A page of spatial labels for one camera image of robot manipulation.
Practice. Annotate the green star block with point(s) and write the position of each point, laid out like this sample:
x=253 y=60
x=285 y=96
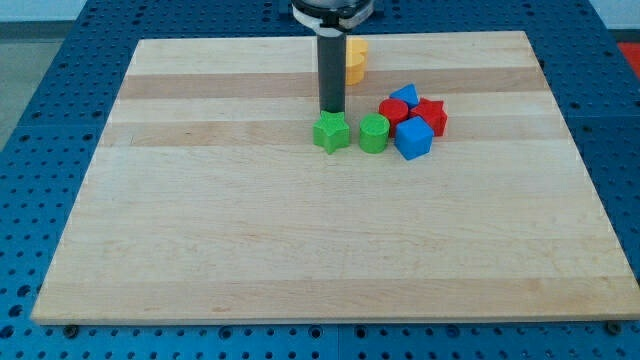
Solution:
x=331 y=131

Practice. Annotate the blue triangle block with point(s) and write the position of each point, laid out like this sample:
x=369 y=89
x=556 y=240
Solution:
x=408 y=94

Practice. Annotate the red cylinder block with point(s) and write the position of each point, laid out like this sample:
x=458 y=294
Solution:
x=395 y=111

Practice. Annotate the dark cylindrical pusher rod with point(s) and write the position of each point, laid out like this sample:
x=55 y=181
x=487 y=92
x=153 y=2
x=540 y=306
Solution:
x=331 y=61

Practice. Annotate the yellow heart block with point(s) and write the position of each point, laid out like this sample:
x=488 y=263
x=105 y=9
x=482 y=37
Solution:
x=356 y=60

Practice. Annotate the green cylinder block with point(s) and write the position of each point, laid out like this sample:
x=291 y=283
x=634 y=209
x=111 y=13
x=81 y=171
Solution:
x=373 y=133

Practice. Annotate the wooden board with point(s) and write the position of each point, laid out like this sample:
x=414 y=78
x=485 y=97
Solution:
x=206 y=201

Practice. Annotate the red star block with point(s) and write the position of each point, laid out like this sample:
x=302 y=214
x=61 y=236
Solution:
x=433 y=113

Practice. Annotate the blue cube block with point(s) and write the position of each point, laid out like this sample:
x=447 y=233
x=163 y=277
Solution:
x=413 y=137

